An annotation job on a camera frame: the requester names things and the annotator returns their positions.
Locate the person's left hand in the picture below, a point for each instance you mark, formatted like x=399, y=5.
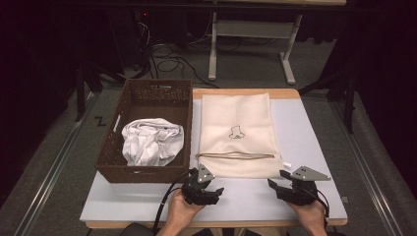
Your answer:
x=182, y=211

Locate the black metal stand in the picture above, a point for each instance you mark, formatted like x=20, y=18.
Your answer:
x=80, y=91
x=350, y=98

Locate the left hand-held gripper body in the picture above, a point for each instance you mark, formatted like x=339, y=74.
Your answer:
x=196, y=193

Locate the white shirt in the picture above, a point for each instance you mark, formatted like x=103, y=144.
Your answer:
x=150, y=142

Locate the metal floor rail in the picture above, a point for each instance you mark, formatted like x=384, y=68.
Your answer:
x=364, y=170
x=52, y=177

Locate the person's right hand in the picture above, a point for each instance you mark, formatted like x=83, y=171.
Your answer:
x=309, y=216

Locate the brown woven basket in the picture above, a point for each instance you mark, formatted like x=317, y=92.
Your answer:
x=147, y=101

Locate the white metal desk frame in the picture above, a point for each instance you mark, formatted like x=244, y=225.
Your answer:
x=252, y=29

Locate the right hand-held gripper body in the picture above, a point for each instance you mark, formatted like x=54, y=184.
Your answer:
x=301, y=193

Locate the person's dark clothing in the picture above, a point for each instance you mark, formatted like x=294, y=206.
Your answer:
x=137, y=230

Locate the white table mat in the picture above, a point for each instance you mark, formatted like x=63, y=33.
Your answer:
x=305, y=137

